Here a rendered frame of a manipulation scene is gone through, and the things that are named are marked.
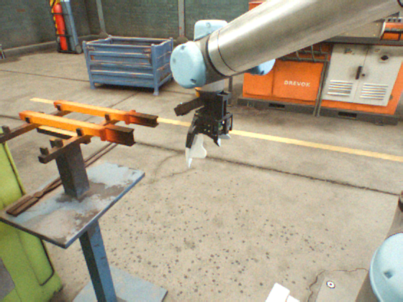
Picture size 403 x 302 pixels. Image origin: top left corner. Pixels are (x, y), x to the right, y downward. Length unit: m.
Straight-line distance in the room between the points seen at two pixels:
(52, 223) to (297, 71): 3.26
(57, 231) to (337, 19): 0.85
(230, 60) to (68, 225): 0.70
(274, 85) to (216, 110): 3.13
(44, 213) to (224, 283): 1.00
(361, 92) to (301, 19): 3.46
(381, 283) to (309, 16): 0.34
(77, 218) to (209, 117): 0.52
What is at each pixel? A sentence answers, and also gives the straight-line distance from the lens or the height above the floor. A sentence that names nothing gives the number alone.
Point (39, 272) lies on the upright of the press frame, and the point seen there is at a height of 0.21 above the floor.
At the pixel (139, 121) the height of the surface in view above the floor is 0.99.
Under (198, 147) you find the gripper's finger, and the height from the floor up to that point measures 1.00.
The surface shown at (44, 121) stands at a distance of 0.98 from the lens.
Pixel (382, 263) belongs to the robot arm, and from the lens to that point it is 0.45.
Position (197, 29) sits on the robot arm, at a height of 1.27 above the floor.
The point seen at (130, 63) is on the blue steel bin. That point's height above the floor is 0.44.
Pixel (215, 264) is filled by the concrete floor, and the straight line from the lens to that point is 1.71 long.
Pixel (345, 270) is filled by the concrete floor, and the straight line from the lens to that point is 1.86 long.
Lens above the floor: 1.34
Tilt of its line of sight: 29 degrees down
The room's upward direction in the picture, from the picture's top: straight up
